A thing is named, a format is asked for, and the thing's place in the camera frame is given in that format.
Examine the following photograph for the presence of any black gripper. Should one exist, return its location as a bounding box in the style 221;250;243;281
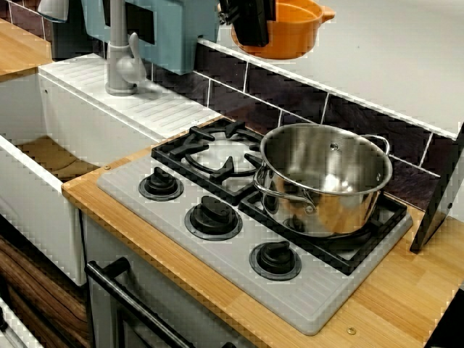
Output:
217;0;278;49

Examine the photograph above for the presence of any orange plastic pot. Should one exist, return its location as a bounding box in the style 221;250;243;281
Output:
231;0;336;61

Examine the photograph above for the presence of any teal blue box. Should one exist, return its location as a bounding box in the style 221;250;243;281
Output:
80;0;225;76

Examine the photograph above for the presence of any grey faucet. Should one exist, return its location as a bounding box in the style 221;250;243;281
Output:
104;0;149;97

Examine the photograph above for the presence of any black burner grate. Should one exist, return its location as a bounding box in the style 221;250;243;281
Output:
237;188;409;276
150;117;268;207

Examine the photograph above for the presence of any black stove knob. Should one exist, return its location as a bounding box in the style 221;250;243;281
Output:
138;166;185;202
184;195;243;241
249;241;302;282

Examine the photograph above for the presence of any stainless steel pot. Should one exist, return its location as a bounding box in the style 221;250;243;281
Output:
252;123;394;240

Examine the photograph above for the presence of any white sink basin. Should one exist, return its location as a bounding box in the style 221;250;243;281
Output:
0;52;223;287

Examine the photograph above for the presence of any grey stove top panel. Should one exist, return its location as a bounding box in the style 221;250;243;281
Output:
96;136;414;336

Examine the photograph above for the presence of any dark panel board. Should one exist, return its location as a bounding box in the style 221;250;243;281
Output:
409;121;464;254

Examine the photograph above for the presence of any grey oven door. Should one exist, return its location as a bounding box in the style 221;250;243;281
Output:
85;217;262;348

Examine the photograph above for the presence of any black oven door handle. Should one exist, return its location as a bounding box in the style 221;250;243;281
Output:
85;257;236;348

